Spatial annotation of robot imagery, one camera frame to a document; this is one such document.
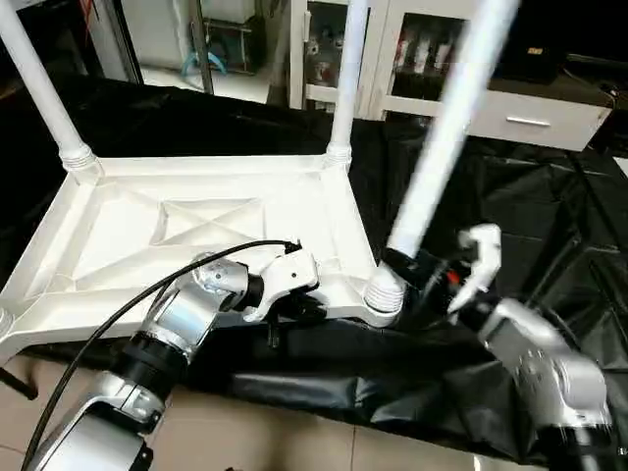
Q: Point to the black plastic work mat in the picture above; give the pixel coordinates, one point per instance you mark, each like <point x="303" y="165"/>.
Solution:
<point x="442" y="392"/>

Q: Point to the black box with yellow label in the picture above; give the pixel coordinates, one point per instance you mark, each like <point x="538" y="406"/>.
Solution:
<point x="549" y="29"/>

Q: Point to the white glass door cabinet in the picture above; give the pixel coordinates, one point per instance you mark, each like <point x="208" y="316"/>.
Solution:
<point x="383" y="59"/>

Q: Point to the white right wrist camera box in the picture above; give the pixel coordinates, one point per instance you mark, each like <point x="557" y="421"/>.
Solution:
<point x="483" y="250"/>

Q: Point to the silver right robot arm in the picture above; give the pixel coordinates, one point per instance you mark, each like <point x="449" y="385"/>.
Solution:
<point x="549" y="373"/>

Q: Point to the white low drawer unit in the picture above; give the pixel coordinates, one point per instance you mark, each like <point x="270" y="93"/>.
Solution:
<point x="535" y="120"/>

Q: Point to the teal plastic object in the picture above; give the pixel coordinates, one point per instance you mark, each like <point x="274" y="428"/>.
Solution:
<point x="204" y="62"/>

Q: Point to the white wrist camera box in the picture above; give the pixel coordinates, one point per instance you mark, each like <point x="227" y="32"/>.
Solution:
<point x="483" y="250"/>
<point x="289" y="275"/>

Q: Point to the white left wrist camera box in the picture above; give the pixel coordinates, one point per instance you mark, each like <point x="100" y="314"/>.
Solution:
<point x="289" y="275"/>

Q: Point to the white plastic children's table top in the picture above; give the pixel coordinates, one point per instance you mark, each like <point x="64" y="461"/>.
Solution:
<point x="147" y="226"/>

